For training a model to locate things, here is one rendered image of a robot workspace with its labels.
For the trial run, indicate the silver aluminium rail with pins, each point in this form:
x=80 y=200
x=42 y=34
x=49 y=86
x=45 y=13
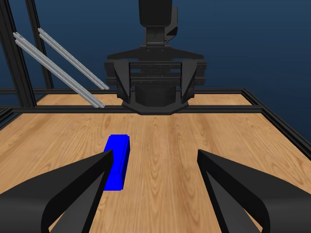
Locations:
x=56 y=70
x=73 y=58

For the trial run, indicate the black table frame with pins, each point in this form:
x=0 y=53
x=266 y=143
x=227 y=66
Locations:
x=73 y=109

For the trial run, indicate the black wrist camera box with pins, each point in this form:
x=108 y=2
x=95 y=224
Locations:
x=155 y=12

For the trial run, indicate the blue hollow socket block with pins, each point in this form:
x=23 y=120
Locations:
x=119 y=155

